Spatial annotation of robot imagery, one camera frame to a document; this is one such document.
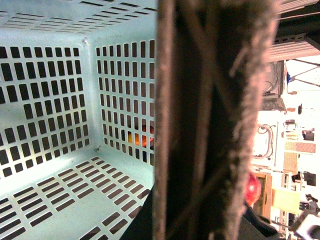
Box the red apple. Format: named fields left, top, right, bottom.
left=245, top=172, right=262, bottom=206

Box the orange persimmon fruit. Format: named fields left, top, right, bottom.
left=127, top=124, right=154, bottom=148

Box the brown basket carry handle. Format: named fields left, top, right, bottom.
left=152, top=0, right=280, bottom=240

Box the turquoise plastic shopping basket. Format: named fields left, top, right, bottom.
left=0, top=0, right=158, bottom=240

